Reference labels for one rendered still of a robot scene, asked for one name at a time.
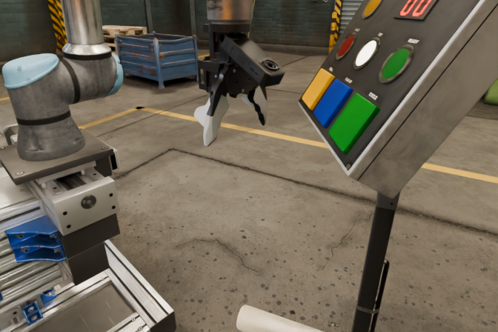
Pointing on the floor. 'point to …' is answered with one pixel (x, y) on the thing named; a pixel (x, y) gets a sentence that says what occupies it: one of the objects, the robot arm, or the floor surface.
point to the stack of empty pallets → (119, 34)
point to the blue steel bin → (158, 56)
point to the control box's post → (374, 259)
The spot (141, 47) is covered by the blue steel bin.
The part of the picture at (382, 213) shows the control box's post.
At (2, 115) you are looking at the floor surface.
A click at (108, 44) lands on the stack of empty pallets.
